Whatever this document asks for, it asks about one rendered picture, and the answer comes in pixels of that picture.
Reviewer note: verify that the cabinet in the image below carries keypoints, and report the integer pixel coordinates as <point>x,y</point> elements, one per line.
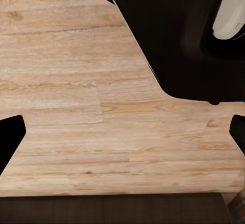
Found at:
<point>181,208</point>

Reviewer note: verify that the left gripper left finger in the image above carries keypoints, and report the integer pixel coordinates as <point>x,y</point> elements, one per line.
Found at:
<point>12,131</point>

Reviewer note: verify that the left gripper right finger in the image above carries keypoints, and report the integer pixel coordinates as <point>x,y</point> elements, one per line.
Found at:
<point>237,131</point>

